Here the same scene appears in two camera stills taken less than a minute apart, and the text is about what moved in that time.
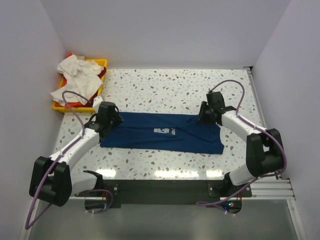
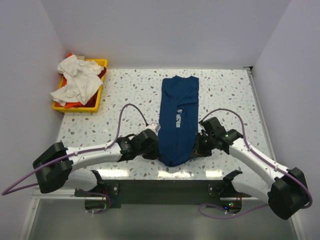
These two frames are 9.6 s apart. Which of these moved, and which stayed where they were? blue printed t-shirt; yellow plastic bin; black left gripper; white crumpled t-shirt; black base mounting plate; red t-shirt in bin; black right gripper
Moved: blue printed t-shirt; black left gripper; black right gripper
Stayed: white crumpled t-shirt; yellow plastic bin; red t-shirt in bin; black base mounting plate
